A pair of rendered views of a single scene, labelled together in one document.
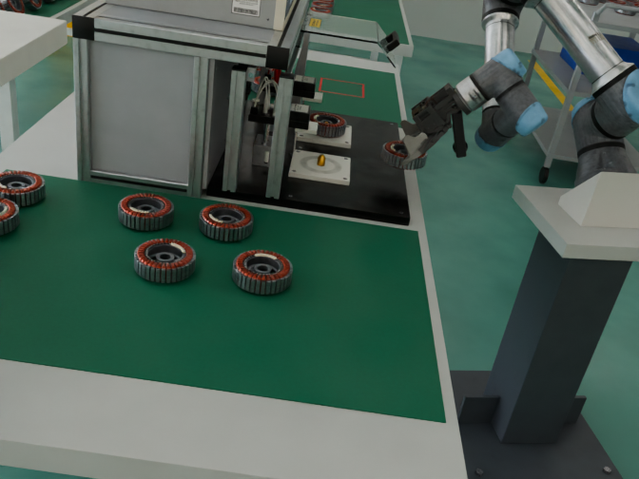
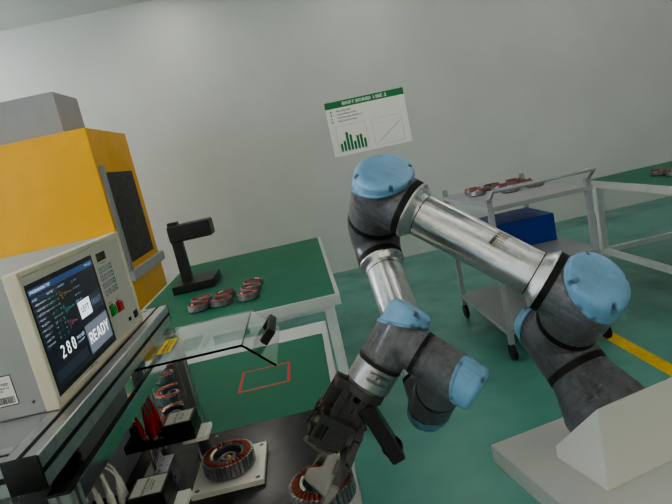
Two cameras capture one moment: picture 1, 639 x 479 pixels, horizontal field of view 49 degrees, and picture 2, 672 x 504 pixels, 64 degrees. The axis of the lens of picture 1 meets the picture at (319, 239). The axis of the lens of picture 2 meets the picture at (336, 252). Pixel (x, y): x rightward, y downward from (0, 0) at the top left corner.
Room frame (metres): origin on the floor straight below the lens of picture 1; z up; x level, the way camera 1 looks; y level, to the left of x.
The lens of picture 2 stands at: (0.80, -0.27, 1.39)
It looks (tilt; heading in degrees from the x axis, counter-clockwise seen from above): 11 degrees down; 359
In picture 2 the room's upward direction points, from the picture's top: 12 degrees counter-clockwise
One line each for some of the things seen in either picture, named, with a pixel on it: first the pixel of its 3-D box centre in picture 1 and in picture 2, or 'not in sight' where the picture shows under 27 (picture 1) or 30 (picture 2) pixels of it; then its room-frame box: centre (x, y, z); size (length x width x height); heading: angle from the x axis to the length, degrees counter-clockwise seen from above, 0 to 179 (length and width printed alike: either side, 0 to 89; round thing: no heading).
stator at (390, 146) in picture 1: (404, 155); (322, 487); (1.63, -0.17, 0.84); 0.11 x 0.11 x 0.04
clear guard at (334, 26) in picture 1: (337, 36); (201, 349); (1.92, 0.04, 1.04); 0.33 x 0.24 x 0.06; 92
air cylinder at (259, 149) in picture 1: (264, 150); not in sight; (1.62, 0.17, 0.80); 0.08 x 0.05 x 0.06; 2
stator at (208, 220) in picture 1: (225, 221); not in sight; (1.28, 0.20, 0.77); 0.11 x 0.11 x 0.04
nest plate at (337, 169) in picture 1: (320, 166); not in sight; (1.63, 0.03, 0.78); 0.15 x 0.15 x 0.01; 2
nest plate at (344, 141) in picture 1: (324, 132); (231, 469); (1.87, 0.03, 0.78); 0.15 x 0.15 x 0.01; 2
